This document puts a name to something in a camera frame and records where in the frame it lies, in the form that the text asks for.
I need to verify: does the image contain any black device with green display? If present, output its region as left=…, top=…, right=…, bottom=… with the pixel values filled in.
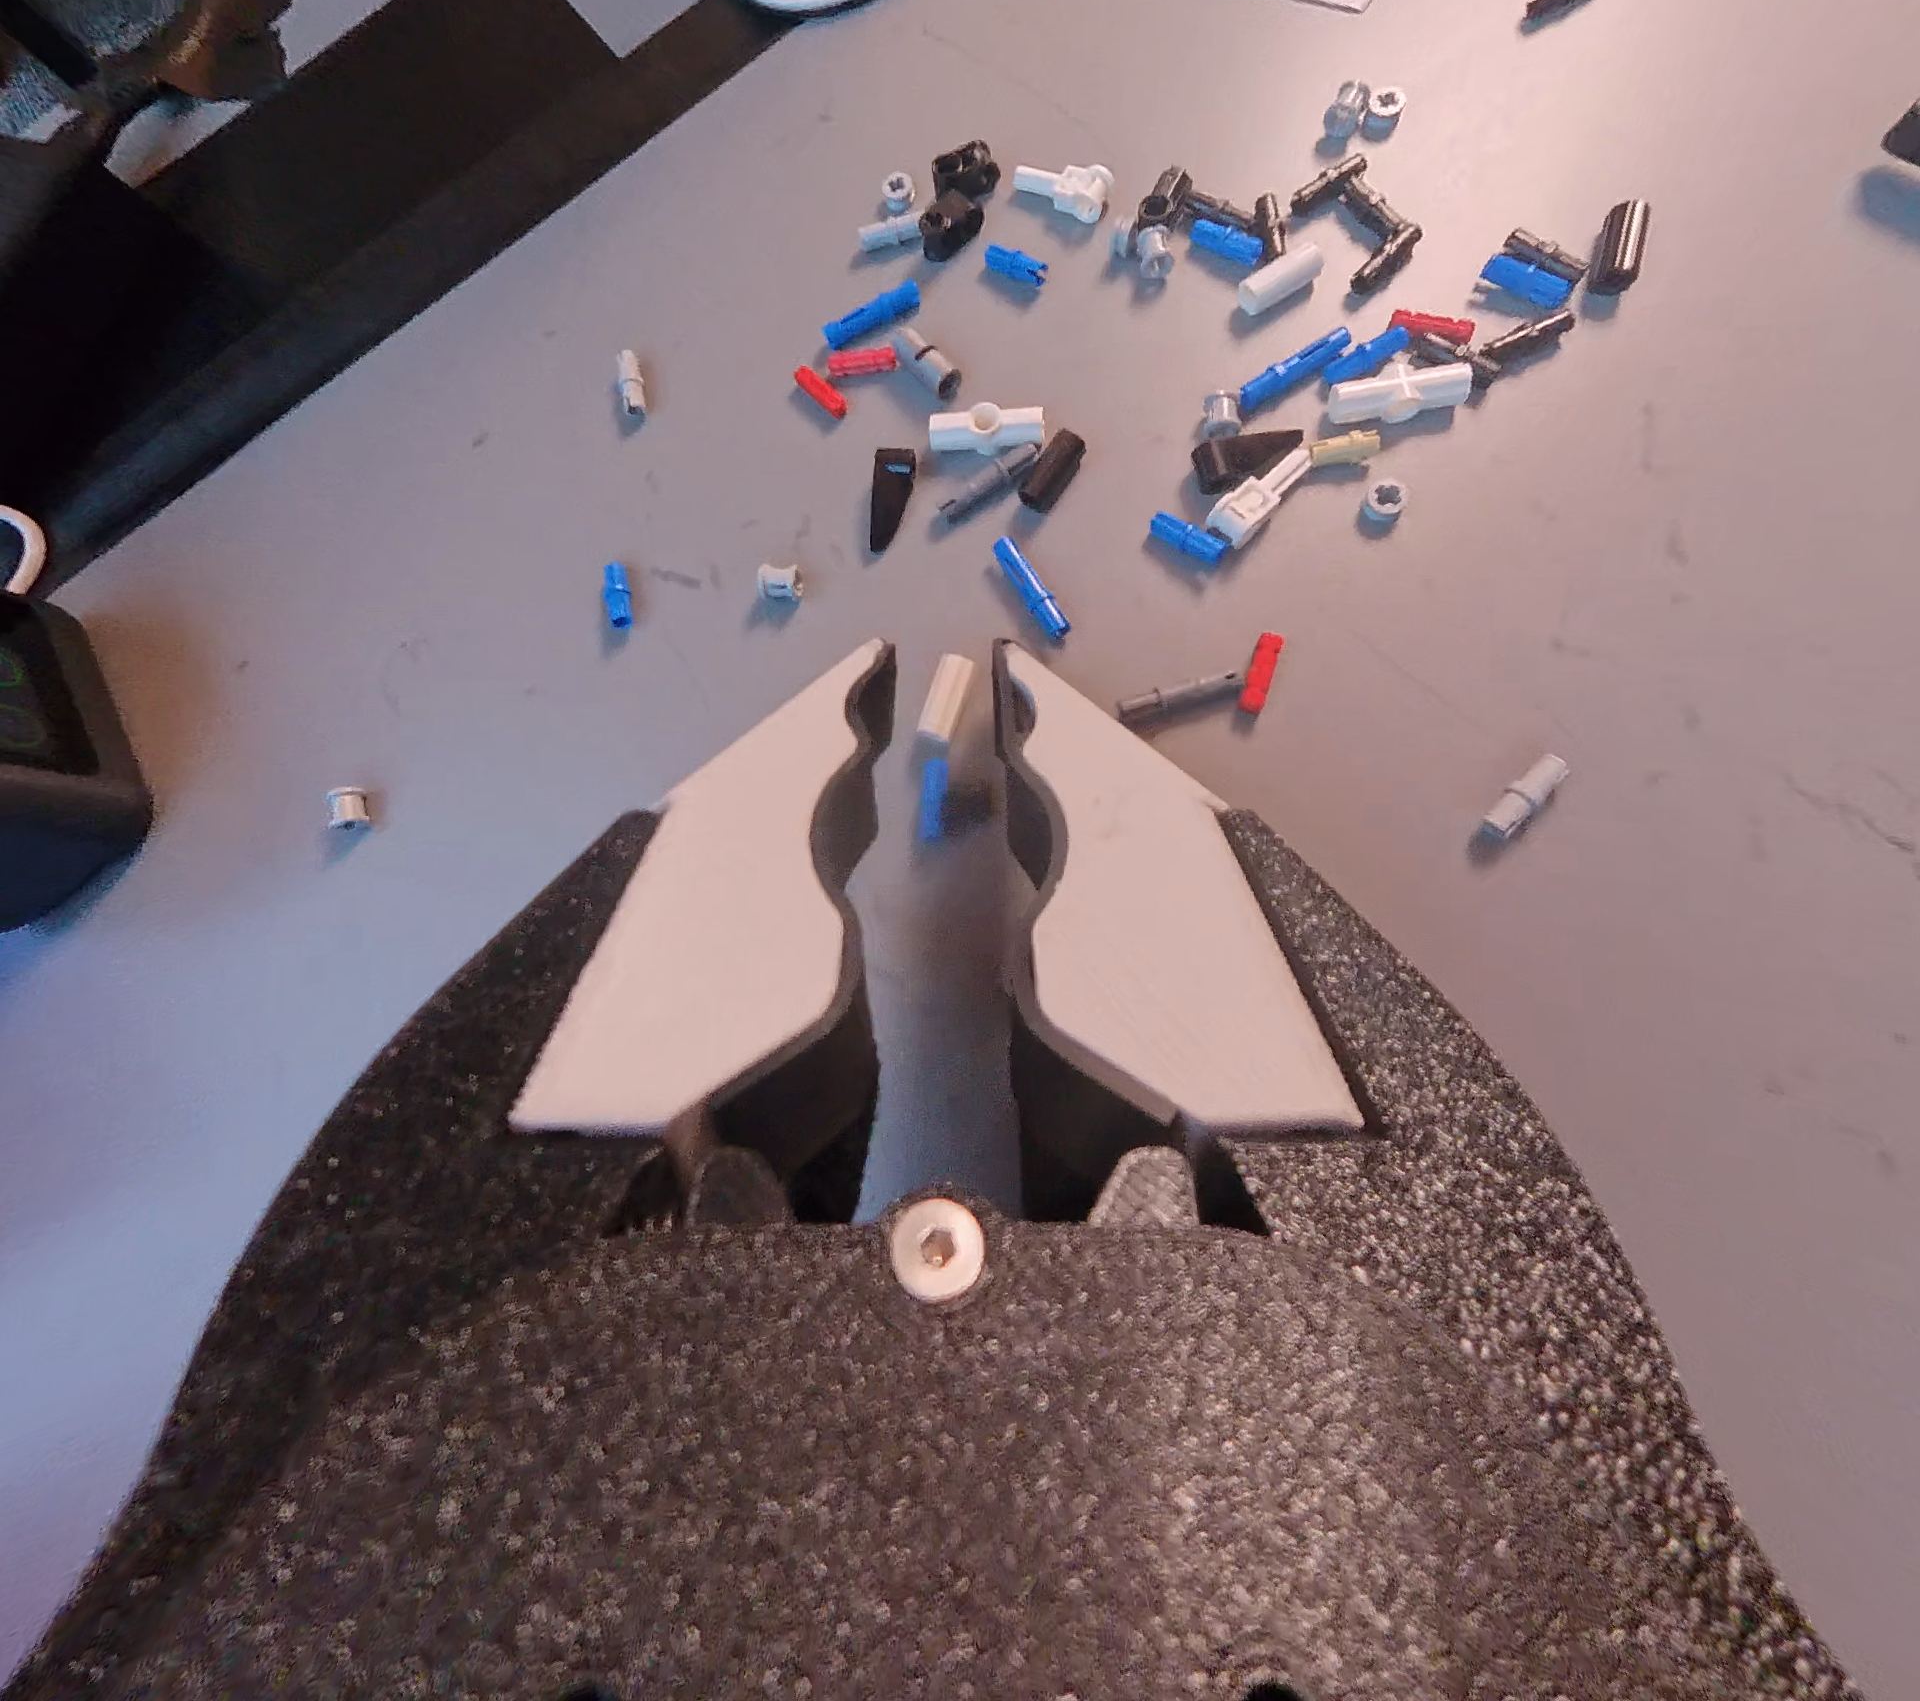
left=0, top=598, right=156, bottom=934

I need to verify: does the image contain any pile of small brick pieces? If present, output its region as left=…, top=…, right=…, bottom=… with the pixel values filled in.
left=322, top=72, right=1661, bottom=848

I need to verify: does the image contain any dark crumpled scrap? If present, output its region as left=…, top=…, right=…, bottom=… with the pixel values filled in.
left=105, top=0, right=295, bottom=103

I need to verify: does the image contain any black power adapter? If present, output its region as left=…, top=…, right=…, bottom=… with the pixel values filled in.
left=0, top=139, right=295, bottom=525

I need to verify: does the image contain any white axle sleeve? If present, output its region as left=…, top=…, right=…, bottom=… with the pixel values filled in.
left=912, top=651, right=980, bottom=747

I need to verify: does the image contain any dark grey flat mat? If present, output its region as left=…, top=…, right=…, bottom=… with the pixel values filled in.
left=31, top=0, right=799, bottom=562

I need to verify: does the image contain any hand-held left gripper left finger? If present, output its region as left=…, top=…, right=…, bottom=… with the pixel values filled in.
left=506, top=638, right=903, bottom=1231

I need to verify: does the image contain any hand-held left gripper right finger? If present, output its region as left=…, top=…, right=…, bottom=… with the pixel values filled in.
left=991, top=638, right=1371, bottom=1231

